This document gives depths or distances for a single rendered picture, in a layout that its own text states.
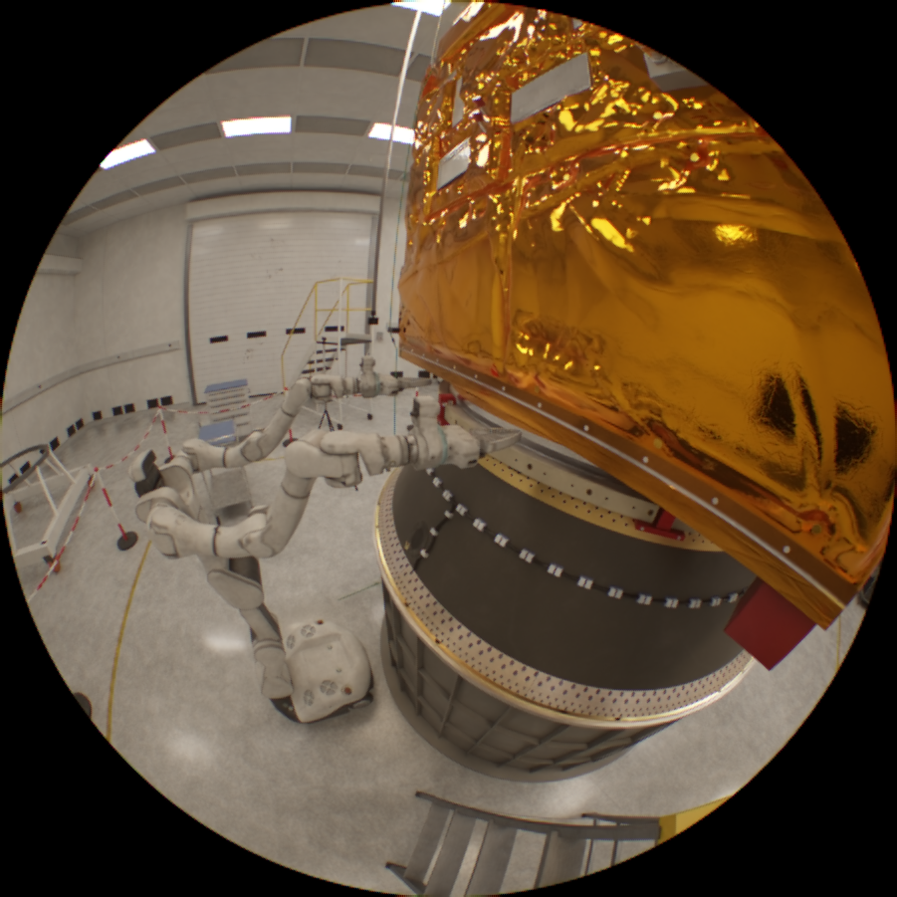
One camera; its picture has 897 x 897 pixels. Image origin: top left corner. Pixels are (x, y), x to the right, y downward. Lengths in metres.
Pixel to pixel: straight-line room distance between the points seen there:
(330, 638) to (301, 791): 1.02
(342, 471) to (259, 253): 7.92
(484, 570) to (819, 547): 0.76
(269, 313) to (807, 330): 8.15
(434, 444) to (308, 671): 1.63
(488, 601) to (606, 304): 0.75
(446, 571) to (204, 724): 1.98
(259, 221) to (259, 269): 1.25
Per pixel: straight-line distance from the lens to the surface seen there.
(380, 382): 1.00
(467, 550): 0.88
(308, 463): 0.52
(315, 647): 2.00
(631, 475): 0.62
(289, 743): 2.16
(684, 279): 0.54
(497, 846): 1.13
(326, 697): 1.78
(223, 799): 2.29
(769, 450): 0.49
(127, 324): 9.46
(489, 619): 0.87
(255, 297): 8.14
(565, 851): 0.86
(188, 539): 0.83
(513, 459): 0.76
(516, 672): 0.90
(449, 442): 0.55
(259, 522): 0.73
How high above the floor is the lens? 2.01
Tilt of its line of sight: 25 degrees down
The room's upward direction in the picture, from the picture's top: 5 degrees clockwise
